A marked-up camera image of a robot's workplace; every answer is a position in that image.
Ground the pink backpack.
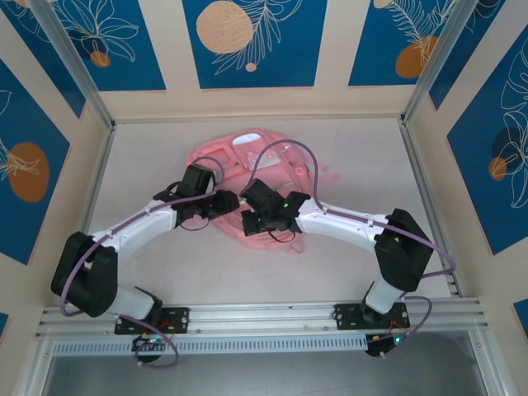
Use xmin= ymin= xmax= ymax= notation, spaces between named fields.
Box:
xmin=187 ymin=128 xmax=342 ymax=255

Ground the aluminium table side rail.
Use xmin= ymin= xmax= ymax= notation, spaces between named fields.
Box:
xmin=398 ymin=119 xmax=461 ymax=299
xmin=60 ymin=122 xmax=117 ymax=307

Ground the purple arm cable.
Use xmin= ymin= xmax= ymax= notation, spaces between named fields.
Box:
xmin=59 ymin=155 xmax=227 ymax=368
xmin=249 ymin=139 xmax=458 ymax=359

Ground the white slotted cable duct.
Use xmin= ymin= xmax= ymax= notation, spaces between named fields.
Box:
xmin=52 ymin=334 xmax=368 ymax=356

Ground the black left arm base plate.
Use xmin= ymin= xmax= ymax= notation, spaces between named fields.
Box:
xmin=114 ymin=306 xmax=191 ymax=335

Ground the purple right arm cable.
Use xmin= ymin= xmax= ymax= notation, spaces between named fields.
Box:
xmin=249 ymin=139 xmax=458 ymax=359

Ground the aluminium mounting rail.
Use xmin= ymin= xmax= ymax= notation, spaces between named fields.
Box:
xmin=35 ymin=299 xmax=490 ymax=339

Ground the aluminium frame post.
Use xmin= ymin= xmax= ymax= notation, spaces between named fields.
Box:
xmin=398 ymin=0 xmax=507 ymax=129
xmin=27 ymin=0 xmax=117 ymax=131

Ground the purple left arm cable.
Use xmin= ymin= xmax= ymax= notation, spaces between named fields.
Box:
xmin=59 ymin=155 xmax=227 ymax=368

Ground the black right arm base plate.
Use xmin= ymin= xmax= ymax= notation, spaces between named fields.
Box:
xmin=332 ymin=303 xmax=412 ymax=331

